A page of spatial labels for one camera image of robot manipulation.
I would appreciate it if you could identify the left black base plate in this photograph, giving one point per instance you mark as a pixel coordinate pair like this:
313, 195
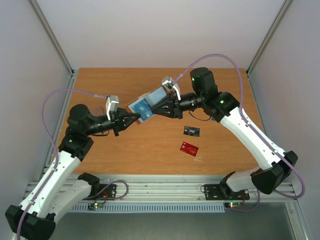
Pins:
110, 192

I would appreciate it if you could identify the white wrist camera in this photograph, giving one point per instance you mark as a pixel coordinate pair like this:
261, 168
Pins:
112, 102
169, 85

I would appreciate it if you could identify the right circuit board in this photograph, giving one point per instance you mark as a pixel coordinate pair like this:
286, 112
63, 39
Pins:
232, 205

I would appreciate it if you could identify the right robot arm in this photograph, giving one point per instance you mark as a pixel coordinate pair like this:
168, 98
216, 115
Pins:
274, 163

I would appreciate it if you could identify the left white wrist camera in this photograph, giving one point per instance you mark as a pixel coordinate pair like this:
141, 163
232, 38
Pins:
112, 102

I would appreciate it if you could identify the left circuit board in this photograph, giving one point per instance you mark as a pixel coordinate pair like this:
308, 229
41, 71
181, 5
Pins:
96, 206

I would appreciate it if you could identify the red VIP card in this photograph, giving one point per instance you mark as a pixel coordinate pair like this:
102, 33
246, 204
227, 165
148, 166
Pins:
189, 149

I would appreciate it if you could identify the circuit board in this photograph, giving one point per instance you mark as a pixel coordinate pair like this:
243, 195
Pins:
232, 205
96, 206

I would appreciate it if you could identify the right aluminium corner post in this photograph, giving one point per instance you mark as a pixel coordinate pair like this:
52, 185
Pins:
285, 6

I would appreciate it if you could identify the black VIP card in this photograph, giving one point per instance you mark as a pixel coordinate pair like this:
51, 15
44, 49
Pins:
191, 131

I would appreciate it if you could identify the left aluminium corner post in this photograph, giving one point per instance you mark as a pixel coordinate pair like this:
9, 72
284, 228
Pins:
51, 35

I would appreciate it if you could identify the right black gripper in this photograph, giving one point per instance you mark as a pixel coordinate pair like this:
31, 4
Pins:
177, 106

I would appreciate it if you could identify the aluminium rail frame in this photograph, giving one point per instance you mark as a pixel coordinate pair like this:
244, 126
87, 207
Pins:
153, 188

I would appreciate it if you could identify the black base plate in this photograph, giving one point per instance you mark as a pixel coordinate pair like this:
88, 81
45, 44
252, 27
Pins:
212, 192
110, 192

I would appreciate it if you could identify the aluminium corner post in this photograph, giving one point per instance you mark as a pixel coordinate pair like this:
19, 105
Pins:
51, 35
285, 6

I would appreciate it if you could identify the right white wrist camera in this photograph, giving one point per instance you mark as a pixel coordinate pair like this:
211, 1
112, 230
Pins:
169, 85

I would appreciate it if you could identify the grey slotted cable duct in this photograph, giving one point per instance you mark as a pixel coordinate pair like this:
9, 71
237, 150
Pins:
140, 208

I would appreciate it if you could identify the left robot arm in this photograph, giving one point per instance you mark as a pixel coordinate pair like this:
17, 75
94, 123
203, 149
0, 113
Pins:
36, 217

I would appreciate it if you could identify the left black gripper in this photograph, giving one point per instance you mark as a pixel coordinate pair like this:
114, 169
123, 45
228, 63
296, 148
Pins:
118, 119

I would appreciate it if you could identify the brown leather card holder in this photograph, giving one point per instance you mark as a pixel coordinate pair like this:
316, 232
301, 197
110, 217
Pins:
152, 98

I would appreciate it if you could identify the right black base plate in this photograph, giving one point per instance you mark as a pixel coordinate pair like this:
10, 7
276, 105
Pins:
212, 192

